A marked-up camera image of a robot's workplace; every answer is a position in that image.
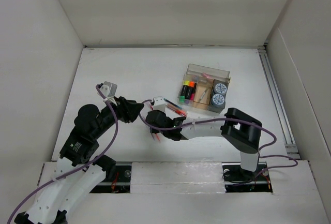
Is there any green gel pen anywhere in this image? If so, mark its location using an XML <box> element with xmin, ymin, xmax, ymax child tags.
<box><xmin>198</xmin><ymin>88</ymin><xmax>208</xmax><ymax>102</ymax></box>

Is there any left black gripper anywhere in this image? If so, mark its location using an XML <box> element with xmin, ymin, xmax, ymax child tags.
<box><xmin>94</xmin><ymin>95</ymin><xmax>144</xmax><ymax>138</ymax></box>

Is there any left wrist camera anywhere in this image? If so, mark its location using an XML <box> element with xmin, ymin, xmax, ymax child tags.
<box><xmin>99</xmin><ymin>81</ymin><xmax>117</xmax><ymax>98</ymax></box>

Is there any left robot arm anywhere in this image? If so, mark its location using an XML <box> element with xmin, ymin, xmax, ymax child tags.
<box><xmin>14</xmin><ymin>97</ymin><xmax>144</xmax><ymax>223</ymax></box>

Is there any orange highlighter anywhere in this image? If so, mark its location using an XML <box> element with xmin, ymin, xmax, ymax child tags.
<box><xmin>185</xmin><ymin>81</ymin><xmax>195</xmax><ymax>100</ymax></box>

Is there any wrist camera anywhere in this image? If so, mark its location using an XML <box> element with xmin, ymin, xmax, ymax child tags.
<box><xmin>152</xmin><ymin>96</ymin><xmax>166</xmax><ymax>113</ymax></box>
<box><xmin>99</xmin><ymin>81</ymin><xmax>117</xmax><ymax>98</ymax></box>

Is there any orange gel pen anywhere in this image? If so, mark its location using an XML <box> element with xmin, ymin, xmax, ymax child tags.
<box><xmin>168</xmin><ymin>104</ymin><xmax>188</xmax><ymax>116</ymax></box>

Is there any clear plastic organizer box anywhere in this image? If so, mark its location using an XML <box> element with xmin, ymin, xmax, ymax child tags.
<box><xmin>178</xmin><ymin>64</ymin><xmax>230</xmax><ymax>113</ymax></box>

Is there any dark blue pen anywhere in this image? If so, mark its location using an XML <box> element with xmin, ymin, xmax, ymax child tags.
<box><xmin>164</xmin><ymin>98</ymin><xmax>183</xmax><ymax>109</ymax></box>

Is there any yellow highlighter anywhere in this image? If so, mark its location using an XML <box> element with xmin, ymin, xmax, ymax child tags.
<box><xmin>179</xmin><ymin>80</ymin><xmax>190</xmax><ymax>97</ymax></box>

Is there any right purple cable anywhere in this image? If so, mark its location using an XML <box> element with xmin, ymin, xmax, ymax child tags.
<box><xmin>138</xmin><ymin>99</ymin><xmax>300</xmax><ymax>186</ymax></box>

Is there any red gel pen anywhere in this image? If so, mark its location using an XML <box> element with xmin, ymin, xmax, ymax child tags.
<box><xmin>165</xmin><ymin>105</ymin><xmax>187</xmax><ymax>117</ymax></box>

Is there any blue glue jar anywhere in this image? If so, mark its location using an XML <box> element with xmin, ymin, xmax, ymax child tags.
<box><xmin>210</xmin><ymin>94</ymin><xmax>225</xmax><ymax>108</ymax></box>
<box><xmin>213</xmin><ymin>82</ymin><xmax>228</xmax><ymax>95</ymax></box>

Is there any purple cable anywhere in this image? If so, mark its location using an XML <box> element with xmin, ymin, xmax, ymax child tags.
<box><xmin>138</xmin><ymin>99</ymin><xmax>300</xmax><ymax>186</ymax></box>
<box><xmin>6</xmin><ymin>84</ymin><xmax>119</xmax><ymax>224</ymax></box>

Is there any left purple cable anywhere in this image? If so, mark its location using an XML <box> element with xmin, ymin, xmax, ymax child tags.
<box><xmin>6</xmin><ymin>84</ymin><xmax>119</xmax><ymax>224</ymax></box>

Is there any aluminium side rail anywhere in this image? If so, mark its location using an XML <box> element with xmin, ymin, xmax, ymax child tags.
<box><xmin>258</xmin><ymin>46</ymin><xmax>301</xmax><ymax>159</ymax></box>

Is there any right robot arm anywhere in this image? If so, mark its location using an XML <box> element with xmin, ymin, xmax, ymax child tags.
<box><xmin>145</xmin><ymin>108</ymin><xmax>262</xmax><ymax>180</ymax></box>

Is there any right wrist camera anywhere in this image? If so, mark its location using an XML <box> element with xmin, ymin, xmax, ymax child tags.
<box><xmin>152</xmin><ymin>96</ymin><xmax>166</xmax><ymax>113</ymax></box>

